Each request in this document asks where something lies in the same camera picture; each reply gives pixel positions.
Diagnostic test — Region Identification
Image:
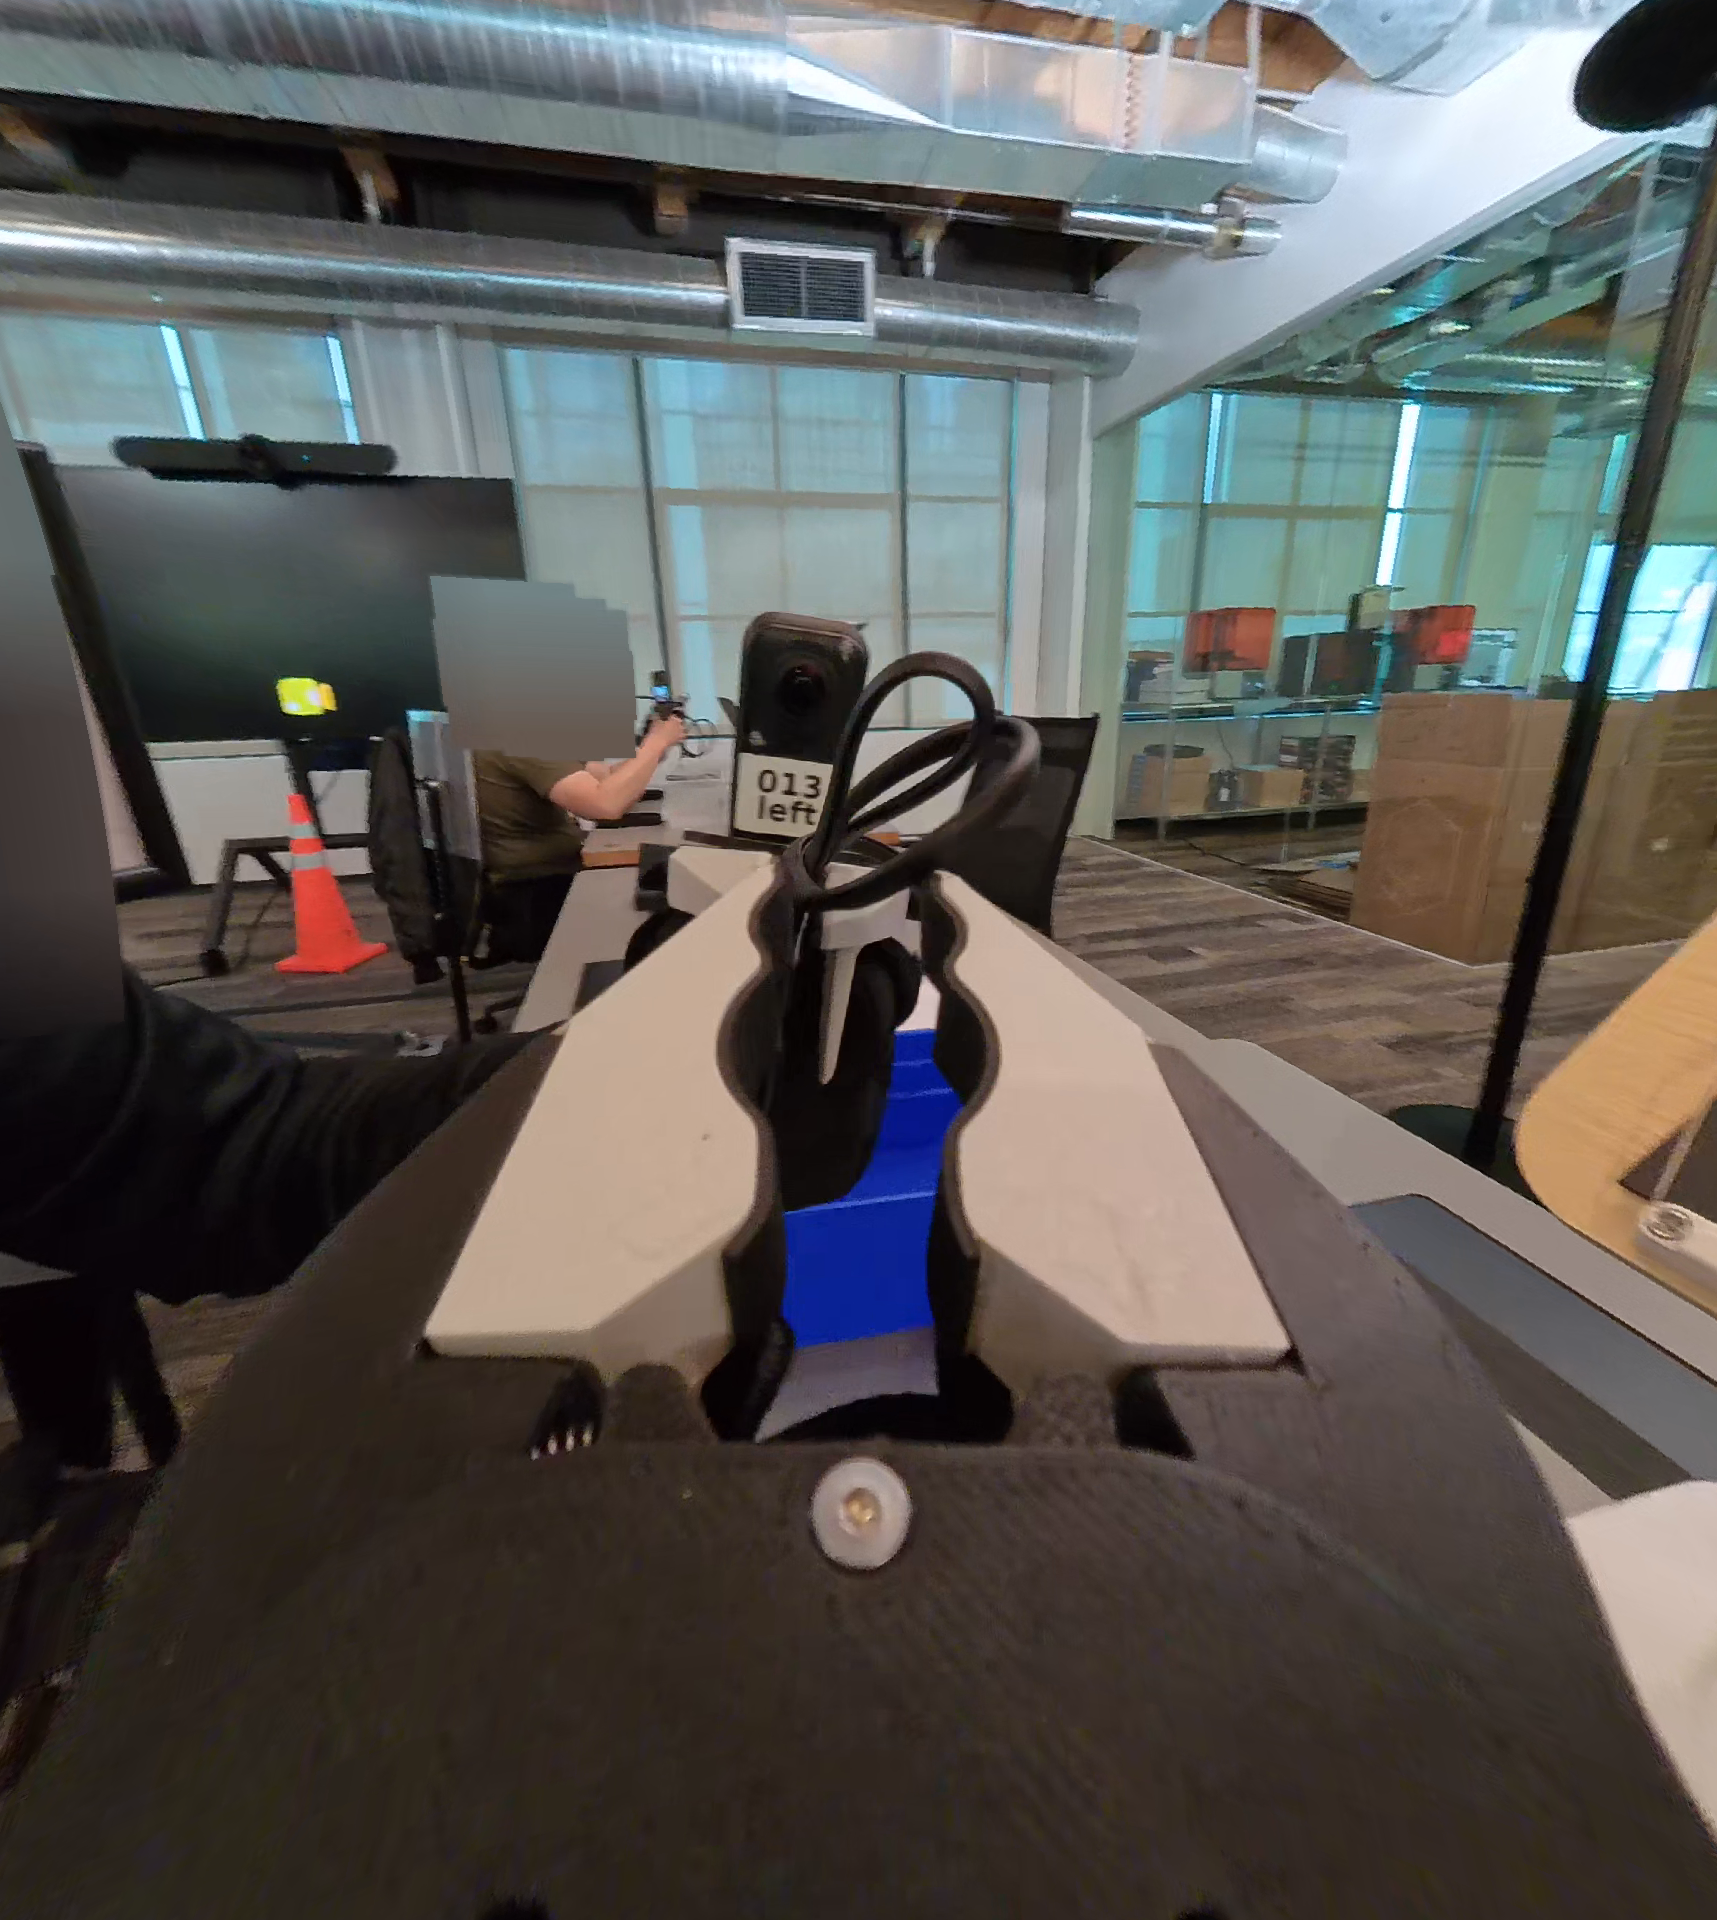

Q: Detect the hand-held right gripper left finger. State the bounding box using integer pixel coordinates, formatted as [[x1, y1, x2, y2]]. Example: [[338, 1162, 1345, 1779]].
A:
[[424, 870, 803, 1389]]

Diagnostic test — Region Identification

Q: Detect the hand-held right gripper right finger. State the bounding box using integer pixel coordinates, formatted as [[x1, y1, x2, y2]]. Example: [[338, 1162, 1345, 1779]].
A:
[[919, 880, 1294, 1393]]

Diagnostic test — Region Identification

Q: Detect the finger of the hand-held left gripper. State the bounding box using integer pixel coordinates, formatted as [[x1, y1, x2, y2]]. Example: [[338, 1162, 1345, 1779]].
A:
[[815, 894, 927, 998], [628, 841, 776, 968]]

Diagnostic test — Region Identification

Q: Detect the thin black cable loop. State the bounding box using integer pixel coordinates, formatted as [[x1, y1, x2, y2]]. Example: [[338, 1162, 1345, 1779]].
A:
[[769, 652, 1047, 908]]

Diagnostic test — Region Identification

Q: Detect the blue plastic bin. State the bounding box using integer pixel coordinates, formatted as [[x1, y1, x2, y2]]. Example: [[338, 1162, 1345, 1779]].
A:
[[779, 1031, 964, 1352]]

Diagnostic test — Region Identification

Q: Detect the person's left forearm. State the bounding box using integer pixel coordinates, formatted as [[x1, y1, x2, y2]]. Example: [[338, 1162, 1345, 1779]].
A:
[[0, 960, 544, 1308]]

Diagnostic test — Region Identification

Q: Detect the person's left hand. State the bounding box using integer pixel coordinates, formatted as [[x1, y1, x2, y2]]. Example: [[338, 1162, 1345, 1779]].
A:
[[769, 946, 927, 1209]]

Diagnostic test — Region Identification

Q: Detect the black office chair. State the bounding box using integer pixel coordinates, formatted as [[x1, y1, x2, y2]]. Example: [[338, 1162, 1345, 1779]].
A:
[[935, 714, 1101, 939]]

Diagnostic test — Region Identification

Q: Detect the orange traffic cone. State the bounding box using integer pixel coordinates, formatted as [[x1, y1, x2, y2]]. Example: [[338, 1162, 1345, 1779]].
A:
[[273, 791, 386, 978]]

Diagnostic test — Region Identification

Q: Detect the white vent grille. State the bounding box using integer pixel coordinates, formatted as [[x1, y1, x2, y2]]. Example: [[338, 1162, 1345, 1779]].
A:
[[724, 235, 881, 338]]

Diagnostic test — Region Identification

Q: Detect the large black monitor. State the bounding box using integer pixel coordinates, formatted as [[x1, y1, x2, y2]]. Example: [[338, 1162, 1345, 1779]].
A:
[[54, 466, 530, 752]]

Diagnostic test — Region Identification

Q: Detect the large cardboard box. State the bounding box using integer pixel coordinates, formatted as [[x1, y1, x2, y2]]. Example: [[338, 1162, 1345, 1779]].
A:
[[1355, 691, 1717, 962]]

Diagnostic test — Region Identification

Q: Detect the black video bar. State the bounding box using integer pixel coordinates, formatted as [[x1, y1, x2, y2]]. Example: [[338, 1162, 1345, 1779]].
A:
[[114, 436, 397, 488]]

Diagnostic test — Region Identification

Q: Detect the black framed tag sign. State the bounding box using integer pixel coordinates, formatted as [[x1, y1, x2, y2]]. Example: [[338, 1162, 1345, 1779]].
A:
[[11, 445, 193, 894]]

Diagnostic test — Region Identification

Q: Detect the black round-top pole stand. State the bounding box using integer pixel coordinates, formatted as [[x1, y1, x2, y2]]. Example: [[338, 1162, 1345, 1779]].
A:
[[1392, 0, 1717, 1178]]

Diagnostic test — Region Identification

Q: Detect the silver ventilation duct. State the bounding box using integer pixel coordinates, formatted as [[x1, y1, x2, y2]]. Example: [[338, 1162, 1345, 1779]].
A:
[[0, 197, 1145, 379], [0, 0, 1341, 212]]

